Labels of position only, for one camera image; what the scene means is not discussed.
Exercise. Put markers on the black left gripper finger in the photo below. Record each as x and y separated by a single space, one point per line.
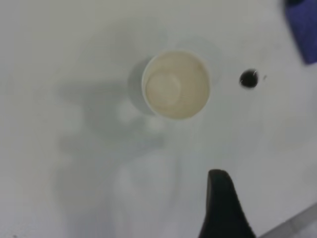
223 210

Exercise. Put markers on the white paper cup green print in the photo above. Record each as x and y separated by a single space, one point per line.
175 84

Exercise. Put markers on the purple cloth black trim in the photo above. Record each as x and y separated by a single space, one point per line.
304 29

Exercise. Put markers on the dark coffee spill stain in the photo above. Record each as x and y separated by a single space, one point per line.
248 78

